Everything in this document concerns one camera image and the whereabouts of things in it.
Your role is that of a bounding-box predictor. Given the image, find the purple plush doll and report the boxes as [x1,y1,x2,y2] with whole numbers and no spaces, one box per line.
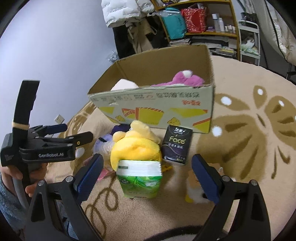
[93,124,130,161]

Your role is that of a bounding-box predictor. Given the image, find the green tissue pack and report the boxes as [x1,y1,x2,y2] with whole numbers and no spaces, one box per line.
[116,160,163,199]

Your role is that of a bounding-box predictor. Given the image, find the yellow plush toy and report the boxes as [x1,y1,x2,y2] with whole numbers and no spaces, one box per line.
[110,120,162,171]

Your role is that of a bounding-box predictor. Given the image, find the pink plush toy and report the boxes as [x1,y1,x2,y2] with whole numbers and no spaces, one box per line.
[153,70,205,87]

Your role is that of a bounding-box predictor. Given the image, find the pink cloth in plastic bag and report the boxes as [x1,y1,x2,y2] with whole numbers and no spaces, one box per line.
[83,154,115,182]

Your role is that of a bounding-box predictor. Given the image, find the white yellow plush with tag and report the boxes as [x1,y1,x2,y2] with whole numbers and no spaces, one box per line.
[184,163,236,204]

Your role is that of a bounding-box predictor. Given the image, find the beige patterned rug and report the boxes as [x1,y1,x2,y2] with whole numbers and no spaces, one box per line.
[43,55,296,241]

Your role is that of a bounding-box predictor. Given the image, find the black Face tissue pack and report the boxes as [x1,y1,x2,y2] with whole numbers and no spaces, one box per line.
[161,125,193,165]

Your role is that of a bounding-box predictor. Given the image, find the white puffer jacket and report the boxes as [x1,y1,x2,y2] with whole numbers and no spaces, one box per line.
[101,0,154,28]

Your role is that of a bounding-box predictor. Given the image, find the open cardboard box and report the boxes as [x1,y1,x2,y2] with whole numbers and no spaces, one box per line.
[88,45,214,133]

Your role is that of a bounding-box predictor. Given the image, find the teal bag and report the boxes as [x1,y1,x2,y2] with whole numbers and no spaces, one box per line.
[160,8,187,40]

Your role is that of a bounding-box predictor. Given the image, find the cream padded chair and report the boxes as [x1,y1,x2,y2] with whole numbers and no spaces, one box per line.
[250,0,296,72]

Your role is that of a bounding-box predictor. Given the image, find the white utility cart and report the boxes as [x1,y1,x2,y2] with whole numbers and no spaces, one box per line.
[238,20,260,66]

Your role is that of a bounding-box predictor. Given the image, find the red patterned bag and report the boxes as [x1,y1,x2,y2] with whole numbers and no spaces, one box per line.
[181,8,207,34]

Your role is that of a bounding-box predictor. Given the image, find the wooden bookshelf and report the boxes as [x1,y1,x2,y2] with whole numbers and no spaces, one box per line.
[152,1,240,60]

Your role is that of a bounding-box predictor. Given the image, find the white wall socket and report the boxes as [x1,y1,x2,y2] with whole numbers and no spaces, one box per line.
[54,114,65,125]

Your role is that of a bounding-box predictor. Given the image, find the snack bags by wall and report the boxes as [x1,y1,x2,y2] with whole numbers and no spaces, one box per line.
[107,50,120,63]

